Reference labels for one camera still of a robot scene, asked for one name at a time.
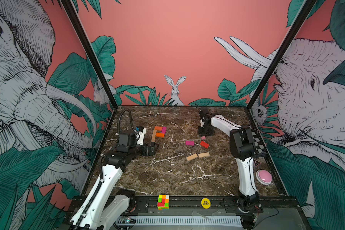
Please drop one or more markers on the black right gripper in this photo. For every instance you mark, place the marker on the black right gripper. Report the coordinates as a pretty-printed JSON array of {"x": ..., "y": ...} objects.
[{"x": 201, "y": 132}]

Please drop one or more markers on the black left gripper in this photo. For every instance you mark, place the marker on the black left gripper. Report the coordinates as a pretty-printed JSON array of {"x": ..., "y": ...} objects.
[{"x": 152, "y": 151}]

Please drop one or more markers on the magenta block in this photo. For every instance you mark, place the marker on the magenta block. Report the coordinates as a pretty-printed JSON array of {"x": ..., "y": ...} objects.
[
  {"x": 190, "y": 143},
  {"x": 164, "y": 129}
]

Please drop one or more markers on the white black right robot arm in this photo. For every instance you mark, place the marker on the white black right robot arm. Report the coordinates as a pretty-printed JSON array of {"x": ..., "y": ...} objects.
[{"x": 242, "y": 148}]

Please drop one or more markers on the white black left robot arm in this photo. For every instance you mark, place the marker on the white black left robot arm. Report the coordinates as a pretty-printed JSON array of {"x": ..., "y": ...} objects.
[{"x": 95, "y": 213}]

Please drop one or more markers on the red block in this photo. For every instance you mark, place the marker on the red block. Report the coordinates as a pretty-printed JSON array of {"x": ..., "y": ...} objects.
[{"x": 204, "y": 144}]

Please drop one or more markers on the black white checkerboard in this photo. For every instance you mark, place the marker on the black white checkerboard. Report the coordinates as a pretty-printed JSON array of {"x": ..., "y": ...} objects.
[{"x": 260, "y": 147}]

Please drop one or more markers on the colourful puzzle cube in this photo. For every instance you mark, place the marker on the colourful puzzle cube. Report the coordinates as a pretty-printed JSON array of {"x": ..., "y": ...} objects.
[{"x": 163, "y": 202}]

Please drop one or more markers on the small triangle warning sign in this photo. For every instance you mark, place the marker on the small triangle warning sign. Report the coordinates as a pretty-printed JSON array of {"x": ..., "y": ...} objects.
[{"x": 256, "y": 163}]

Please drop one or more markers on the yellow big blind chip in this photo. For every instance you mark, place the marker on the yellow big blind chip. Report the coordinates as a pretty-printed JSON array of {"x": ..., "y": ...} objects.
[{"x": 205, "y": 203}]

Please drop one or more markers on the small circuit board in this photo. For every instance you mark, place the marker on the small circuit board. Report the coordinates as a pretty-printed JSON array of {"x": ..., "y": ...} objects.
[{"x": 127, "y": 220}]

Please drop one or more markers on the pink round button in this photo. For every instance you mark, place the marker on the pink round button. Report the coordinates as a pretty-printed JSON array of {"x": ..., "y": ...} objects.
[{"x": 264, "y": 177}]

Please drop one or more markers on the white ventilation grille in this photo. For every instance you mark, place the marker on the white ventilation grille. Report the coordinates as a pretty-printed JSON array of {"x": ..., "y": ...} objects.
[{"x": 234, "y": 221}]

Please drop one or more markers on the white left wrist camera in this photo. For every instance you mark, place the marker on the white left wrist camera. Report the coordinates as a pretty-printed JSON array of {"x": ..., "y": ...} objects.
[{"x": 141, "y": 132}]

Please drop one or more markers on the black front rail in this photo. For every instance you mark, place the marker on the black front rail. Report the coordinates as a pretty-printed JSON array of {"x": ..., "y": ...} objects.
[{"x": 148, "y": 204}]

